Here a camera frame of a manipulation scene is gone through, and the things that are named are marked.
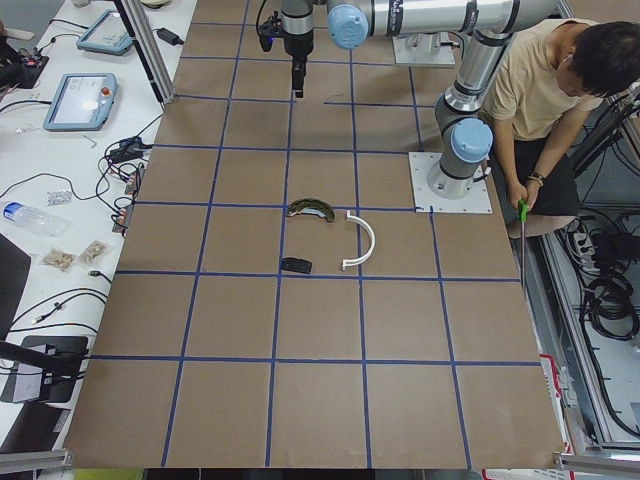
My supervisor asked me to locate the olive green brake shoe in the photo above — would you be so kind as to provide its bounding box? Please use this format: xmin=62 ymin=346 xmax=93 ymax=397
xmin=286 ymin=197 xmax=335 ymax=223

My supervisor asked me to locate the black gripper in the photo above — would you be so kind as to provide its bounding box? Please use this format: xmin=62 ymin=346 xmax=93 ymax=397
xmin=284 ymin=30 xmax=314 ymax=99

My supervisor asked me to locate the teach pendant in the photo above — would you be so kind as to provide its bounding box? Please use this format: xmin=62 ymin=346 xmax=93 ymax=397
xmin=76 ymin=9 xmax=133 ymax=56
xmin=43 ymin=73 xmax=118 ymax=132

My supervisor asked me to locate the far teach pendant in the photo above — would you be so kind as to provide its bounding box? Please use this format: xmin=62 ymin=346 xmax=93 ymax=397
xmin=76 ymin=9 xmax=133 ymax=56

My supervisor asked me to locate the black box device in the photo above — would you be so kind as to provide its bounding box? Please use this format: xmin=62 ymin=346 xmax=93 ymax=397
xmin=1 ymin=335 xmax=89 ymax=404

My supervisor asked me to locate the clear water bottle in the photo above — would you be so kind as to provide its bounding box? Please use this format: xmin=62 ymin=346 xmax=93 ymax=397
xmin=1 ymin=202 xmax=68 ymax=237

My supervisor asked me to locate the black brake pad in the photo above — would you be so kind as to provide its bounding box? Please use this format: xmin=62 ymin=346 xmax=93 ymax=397
xmin=280 ymin=257 xmax=313 ymax=275

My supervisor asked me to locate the bag of screws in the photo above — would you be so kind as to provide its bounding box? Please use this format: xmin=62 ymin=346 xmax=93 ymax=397
xmin=79 ymin=240 xmax=110 ymax=265
xmin=40 ymin=248 xmax=76 ymax=272

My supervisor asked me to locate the white curved plastic bracket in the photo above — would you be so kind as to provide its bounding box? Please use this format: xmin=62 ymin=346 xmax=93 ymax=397
xmin=341 ymin=210 xmax=377 ymax=271

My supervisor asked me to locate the green handled tool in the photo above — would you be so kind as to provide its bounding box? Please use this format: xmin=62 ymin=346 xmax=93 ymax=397
xmin=518 ymin=199 xmax=528 ymax=291

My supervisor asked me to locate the black power adapter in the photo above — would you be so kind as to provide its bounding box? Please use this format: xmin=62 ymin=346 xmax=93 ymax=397
xmin=156 ymin=28 xmax=184 ymax=46

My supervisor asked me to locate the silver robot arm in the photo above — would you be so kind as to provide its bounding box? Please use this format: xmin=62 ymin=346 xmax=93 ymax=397
xmin=257 ymin=1 xmax=556 ymax=174

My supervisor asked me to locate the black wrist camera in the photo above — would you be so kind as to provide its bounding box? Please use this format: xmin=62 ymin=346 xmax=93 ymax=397
xmin=257 ymin=15 xmax=281 ymax=53

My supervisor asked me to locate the aluminium frame post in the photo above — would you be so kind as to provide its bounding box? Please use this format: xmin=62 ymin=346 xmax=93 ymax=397
xmin=114 ymin=0 xmax=175 ymax=105

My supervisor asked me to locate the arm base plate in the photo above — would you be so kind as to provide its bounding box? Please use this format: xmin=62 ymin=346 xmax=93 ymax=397
xmin=408 ymin=152 xmax=493 ymax=214
xmin=393 ymin=32 xmax=456 ymax=68

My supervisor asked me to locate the near teach pendant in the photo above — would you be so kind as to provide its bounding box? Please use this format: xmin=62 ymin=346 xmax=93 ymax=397
xmin=43 ymin=73 xmax=118 ymax=132

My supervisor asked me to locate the man in beige shirt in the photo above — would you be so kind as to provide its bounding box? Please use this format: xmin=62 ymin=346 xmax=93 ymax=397
xmin=479 ymin=18 xmax=639 ymax=239

